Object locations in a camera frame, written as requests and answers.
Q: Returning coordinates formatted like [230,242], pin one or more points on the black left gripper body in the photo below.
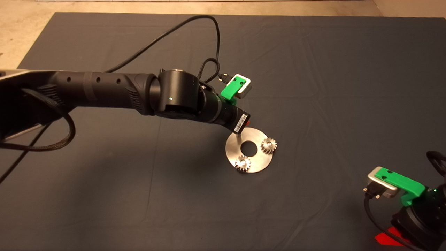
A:
[233,116]

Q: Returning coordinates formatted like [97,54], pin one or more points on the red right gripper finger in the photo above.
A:
[388,238]

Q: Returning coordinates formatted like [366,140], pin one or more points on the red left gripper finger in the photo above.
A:
[247,121]

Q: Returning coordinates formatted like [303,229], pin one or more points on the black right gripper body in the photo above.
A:
[425,226]

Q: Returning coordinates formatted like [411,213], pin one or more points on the small steel planetary gear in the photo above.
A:
[265,148]
[240,165]

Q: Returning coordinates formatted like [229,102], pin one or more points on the round metal carrier plate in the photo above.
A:
[259,164]

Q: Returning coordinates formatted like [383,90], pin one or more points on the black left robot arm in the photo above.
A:
[104,90]

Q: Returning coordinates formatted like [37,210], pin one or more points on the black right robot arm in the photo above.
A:
[443,198]

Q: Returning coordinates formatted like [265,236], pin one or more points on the dark grey table cloth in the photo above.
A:
[313,62]

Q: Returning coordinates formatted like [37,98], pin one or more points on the green left camera mount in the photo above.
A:
[231,90]

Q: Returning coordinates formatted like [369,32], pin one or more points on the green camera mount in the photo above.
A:
[404,183]
[231,90]

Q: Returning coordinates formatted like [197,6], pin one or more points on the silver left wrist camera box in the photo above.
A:
[247,89]

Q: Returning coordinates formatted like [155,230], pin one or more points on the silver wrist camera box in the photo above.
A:
[247,89]
[374,179]

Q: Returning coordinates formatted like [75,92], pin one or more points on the green right camera mount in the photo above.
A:
[404,183]

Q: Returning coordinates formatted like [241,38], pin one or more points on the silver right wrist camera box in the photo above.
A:
[374,179]

